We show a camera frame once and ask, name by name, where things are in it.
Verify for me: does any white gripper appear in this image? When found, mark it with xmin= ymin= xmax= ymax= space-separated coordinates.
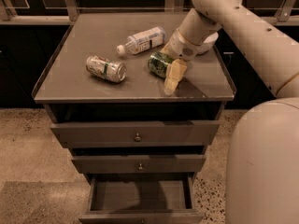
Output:
xmin=161 ymin=30 xmax=199 ymax=95

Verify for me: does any green soda can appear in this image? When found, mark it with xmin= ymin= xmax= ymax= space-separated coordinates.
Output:
xmin=148 ymin=51 xmax=173 ymax=78

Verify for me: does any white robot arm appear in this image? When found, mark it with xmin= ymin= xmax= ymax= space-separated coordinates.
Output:
xmin=163 ymin=0 xmax=299 ymax=224

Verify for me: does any white and green can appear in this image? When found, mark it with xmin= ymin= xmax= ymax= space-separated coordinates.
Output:
xmin=86 ymin=56 xmax=127 ymax=83

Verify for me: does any grey drawer cabinet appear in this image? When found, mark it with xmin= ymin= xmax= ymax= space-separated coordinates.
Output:
xmin=32 ymin=11 xmax=237 ymax=224

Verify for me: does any grey top drawer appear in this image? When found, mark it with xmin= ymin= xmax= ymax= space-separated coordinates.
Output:
xmin=50 ymin=120 xmax=220 ymax=148

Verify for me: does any grey drawer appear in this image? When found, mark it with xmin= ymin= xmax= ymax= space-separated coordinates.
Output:
xmin=79 ymin=173 xmax=205 ymax=224
xmin=50 ymin=120 xmax=220 ymax=148
xmin=72 ymin=154 xmax=206 ymax=174

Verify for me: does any grey middle drawer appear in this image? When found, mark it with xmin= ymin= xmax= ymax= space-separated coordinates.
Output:
xmin=72 ymin=154 xmax=206 ymax=174

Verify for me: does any grey bottom drawer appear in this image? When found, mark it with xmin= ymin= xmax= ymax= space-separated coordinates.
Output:
xmin=79 ymin=173 xmax=205 ymax=224

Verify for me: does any clear plastic bottle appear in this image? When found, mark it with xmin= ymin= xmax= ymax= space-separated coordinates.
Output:
xmin=117 ymin=26 xmax=165 ymax=56

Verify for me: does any white ceramic bowl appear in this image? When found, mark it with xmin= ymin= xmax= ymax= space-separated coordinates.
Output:
xmin=197 ymin=33 xmax=219 ymax=55

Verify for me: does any metal window railing frame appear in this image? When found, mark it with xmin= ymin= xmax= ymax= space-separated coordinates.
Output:
xmin=0 ymin=0 xmax=299 ymax=26

